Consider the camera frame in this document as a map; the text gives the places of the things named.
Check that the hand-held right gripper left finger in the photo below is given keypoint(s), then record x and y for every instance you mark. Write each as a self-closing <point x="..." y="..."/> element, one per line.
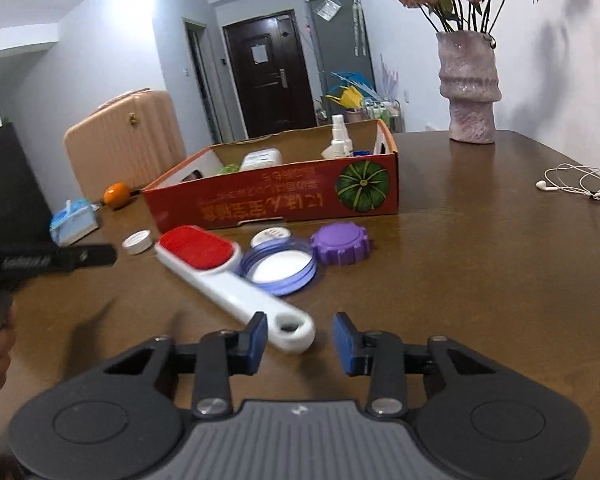
<point x="254" y="346"/>

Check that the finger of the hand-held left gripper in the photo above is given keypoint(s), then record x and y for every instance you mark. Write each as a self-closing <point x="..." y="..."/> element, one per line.
<point x="90" y="256"/>

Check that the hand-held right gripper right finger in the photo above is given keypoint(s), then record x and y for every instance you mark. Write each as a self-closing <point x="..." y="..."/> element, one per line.
<point x="345" y="346"/>

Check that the red and white lint brush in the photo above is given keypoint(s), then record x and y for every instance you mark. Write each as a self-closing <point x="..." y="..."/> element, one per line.
<point x="215" y="270"/>

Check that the red cardboard box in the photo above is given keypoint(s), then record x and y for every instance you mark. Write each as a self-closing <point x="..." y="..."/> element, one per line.
<point x="260" y="195"/>

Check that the white plastic bottle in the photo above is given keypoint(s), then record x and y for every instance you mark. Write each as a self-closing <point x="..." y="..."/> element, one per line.
<point x="261" y="160"/>

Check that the white nasal spray bottle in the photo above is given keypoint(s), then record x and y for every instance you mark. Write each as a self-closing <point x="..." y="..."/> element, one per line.
<point x="338" y="140"/>

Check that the blue and white tissue pack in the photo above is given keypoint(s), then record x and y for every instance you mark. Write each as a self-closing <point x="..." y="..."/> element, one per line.
<point x="74" y="221"/>

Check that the white bottle cap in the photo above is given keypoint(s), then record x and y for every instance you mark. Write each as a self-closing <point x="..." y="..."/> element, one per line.
<point x="136" y="242"/>

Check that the orange fruit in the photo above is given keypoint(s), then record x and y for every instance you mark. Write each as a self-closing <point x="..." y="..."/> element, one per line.
<point x="117" y="196"/>

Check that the blue ribbed lid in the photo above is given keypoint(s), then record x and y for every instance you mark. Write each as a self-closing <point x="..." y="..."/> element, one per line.
<point x="279" y="267"/>

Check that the purple ribbed lid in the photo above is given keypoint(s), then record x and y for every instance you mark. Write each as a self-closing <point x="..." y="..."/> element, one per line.
<point x="341" y="245"/>

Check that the white round jar lid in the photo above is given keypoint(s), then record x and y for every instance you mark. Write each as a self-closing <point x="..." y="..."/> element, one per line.
<point x="272" y="236"/>

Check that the pink ribbed suitcase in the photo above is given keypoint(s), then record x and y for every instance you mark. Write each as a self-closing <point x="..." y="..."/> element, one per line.
<point x="125" y="145"/>

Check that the small rack with bottles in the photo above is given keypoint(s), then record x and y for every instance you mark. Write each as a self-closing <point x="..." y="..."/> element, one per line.
<point x="382" y="112"/>

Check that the dark brown entrance door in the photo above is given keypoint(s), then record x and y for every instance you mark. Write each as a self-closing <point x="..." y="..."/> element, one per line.
<point x="267" y="75"/>

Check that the pink ceramic vase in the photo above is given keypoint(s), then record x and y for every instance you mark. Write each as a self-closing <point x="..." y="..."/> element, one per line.
<point x="469" y="85"/>

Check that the grey refrigerator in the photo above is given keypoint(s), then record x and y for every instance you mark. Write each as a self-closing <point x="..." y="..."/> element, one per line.
<point x="337" y="50"/>

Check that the folded umbrella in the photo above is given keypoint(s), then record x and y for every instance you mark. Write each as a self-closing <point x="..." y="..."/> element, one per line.
<point x="357" y="22"/>

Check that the paper sheet on refrigerator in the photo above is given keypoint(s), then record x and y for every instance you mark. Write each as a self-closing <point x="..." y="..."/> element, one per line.
<point x="328" y="8"/>

